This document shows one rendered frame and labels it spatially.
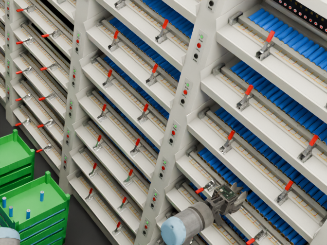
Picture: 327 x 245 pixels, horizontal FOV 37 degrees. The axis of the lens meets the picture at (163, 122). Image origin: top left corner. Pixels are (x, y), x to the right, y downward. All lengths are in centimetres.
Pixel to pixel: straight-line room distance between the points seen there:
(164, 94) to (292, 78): 62
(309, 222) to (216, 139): 44
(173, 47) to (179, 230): 68
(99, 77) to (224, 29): 85
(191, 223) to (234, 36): 62
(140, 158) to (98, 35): 58
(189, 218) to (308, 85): 56
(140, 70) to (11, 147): 106
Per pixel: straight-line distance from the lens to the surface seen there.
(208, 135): 178
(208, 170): 189
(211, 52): 165
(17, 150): 277
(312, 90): 145
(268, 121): 159
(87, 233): 283
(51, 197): 255
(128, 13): 198
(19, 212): 249
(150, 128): 205
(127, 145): 224
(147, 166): 217
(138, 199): 230
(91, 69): 232
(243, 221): 182
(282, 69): 149
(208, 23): 161
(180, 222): 158
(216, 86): 168
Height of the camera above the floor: 228
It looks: 39 degrees down
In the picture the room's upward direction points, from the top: 15 degrees clockwise
